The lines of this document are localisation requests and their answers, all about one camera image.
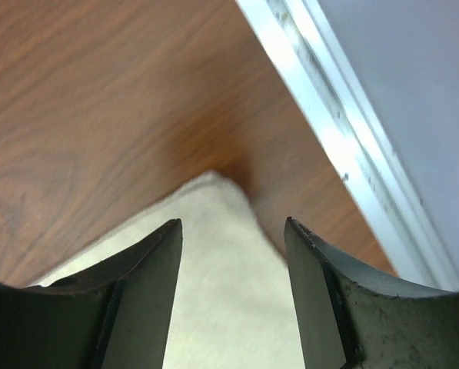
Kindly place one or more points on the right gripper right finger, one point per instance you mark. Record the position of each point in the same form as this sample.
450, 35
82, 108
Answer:
351, 315

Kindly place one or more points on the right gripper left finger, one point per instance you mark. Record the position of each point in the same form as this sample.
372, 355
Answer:
115, 314

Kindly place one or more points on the beige cloth napkin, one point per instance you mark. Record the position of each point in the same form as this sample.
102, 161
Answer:
233, 303

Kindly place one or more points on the aluminium table frame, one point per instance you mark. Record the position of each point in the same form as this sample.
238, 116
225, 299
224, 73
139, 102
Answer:
307, 55

